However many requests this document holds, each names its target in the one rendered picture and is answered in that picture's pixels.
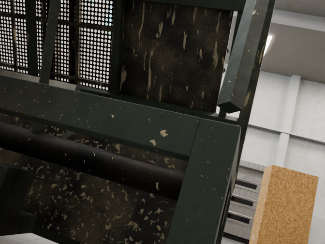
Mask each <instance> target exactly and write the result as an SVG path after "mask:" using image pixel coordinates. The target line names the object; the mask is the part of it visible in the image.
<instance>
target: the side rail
mask: <svg viewBox="0 0 325 244"><path fill-rule="evenodd" d="M275 3H276V0H269V3H268V7H267V11H266V16H265V20H264V24H263V28H262V32H261V36H260V40H259V45H258V48H257V52H256V56H255V60H254V65H253V69H252V73H251V77H250V81H249V86H248V90H247V94H246V98H245V102H244V106H243V110H242V111H240V113H239V118H238V122H237V125H238V126H240V127H241V134H240V143H239V150H238V158H237V166H236V173H237V171H238V167H239V163H240V159H241V155H242V150H243V146H244V141H245V137H246V132H247V128H248V124H249V119H250V115H251V109H252V105H253V101H254V96H255V92H256V87H257V83H258V78H259V74H260V70H261V66H262V61H263V57H264V52H265V48H266V42H267V38H268V34H269V29H270V25H271V20H272V16H273V12H274V7H275Z"/></svg>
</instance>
